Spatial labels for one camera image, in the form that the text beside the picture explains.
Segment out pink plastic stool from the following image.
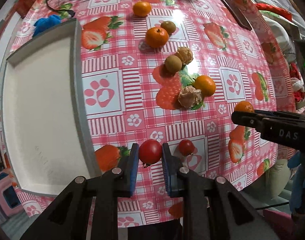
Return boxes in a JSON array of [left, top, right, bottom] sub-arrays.
[[0, 170, 23, 217]]

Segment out black phone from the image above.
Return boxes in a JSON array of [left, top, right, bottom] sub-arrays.
[[220, 0, 252, 31]]

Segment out pink strawberry tablecloth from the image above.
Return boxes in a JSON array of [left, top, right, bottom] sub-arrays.
[[7, 0, 297, 228]]

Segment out white tray box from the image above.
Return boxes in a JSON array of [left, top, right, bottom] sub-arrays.
[[2, 19, 100, 196]]

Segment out peeled mandarin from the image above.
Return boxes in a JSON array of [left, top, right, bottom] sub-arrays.
[[175, 47, 193, 65], [178, 86, 204, 109]]

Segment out small red tomato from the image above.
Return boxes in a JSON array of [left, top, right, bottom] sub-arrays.
[[178, 139, 195, 157]]

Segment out large red tomato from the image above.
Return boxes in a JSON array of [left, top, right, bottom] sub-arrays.
[[139, 139, 162, 168]]

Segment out brown longan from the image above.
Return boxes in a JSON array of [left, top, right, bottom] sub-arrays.
[[160, 21, 176, 35], [165, 55, 182, 74]]

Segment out orange mandarin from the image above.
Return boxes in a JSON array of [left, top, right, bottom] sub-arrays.
[[145, 27, 169, 48], [234, 101, 255, 113], [193, 75, 216, 97], [132, 1, 152, 17]]

